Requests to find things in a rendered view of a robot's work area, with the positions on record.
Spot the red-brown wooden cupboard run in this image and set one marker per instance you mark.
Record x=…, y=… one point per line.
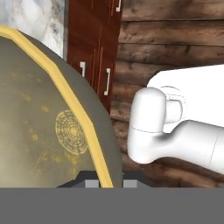
x=93, y=35

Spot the grey bowl with yellow rim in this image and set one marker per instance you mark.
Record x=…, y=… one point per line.
x=38, y=122

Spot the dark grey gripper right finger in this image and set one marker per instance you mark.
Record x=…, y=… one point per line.
x=130, y=176

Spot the white rounded fixture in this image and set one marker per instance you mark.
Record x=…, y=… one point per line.
x=186, y=122

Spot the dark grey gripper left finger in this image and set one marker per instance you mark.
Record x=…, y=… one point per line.
x=87, y=176

